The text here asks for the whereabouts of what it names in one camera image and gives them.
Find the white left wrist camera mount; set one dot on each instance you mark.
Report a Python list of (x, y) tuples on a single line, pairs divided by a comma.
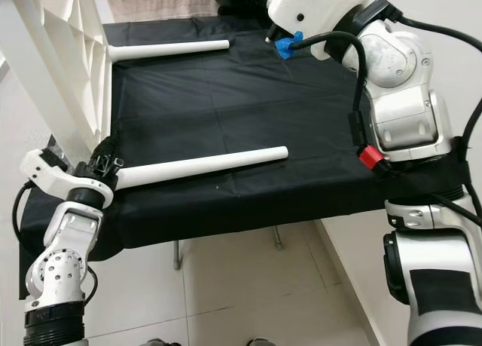
[(45, 169)]

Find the white plastic table top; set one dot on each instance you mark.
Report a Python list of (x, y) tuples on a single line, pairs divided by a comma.
[(45, 59)]

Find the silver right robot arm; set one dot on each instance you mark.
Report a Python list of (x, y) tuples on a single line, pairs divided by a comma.
[(407, 112)]

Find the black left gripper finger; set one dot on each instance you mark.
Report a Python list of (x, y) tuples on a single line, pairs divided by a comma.
[(107, 148)]

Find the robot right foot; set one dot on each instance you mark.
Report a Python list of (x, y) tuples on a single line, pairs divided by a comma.
[(260, 341)]

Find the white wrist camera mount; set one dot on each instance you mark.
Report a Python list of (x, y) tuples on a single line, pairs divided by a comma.
[(316, 7), (45, 169)]

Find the brown striped fabric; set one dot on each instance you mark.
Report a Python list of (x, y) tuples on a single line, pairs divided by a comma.
[(158, 7)]

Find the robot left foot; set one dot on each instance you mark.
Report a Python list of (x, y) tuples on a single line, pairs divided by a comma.
[(160, 342)]

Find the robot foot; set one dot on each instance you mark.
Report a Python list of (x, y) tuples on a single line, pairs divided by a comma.
[(260, 341), (160, 342)]

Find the grey metal bench leg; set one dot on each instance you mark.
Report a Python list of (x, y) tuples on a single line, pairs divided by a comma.
[(178, 254), (278, 238)]

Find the black table cloth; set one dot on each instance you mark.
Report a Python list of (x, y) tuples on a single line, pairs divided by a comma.
[(233, 105)]

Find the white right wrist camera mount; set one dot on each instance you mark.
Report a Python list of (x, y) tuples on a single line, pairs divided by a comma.
[(316, 7)]

